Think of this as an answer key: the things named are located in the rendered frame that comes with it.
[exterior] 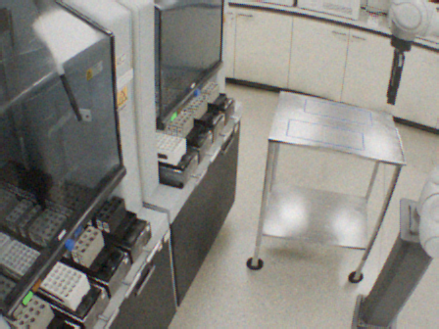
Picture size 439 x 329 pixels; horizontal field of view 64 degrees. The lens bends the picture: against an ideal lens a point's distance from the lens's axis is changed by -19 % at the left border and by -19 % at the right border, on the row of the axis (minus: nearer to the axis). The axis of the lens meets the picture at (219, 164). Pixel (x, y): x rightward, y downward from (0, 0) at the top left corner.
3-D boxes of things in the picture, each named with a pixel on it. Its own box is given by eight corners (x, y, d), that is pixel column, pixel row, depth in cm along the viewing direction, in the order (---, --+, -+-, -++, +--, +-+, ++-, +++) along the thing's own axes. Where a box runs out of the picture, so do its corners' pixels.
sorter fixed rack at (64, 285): (3, 272, 103) (-4, 259, 100) (20, 253, 111) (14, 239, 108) (75, 312, 96) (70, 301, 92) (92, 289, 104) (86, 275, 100)
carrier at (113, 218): (121, 211, 128) (120, 197, 125) (127, 212, 128) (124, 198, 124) (105, 234, 119) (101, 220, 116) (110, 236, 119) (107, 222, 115)
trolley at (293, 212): (244, 269, 214) (260, 136, 166) (260, 213, 250) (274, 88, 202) (362, 285, 202) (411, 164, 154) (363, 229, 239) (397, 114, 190)
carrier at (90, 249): (99, 242, 117) (95, 227, 113) (105, 244, 116) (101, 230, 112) (81, 267, 108) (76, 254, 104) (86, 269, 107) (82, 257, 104)
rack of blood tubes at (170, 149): (107, 151, 158) (106, 137, 154) (120, 137, 165) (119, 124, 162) (175, 167, 150) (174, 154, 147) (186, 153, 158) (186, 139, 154)
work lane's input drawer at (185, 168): (47, 150, 169) (44, 133, 164) (64, 134, 180) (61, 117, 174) (195, 191, 151) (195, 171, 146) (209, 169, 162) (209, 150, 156)
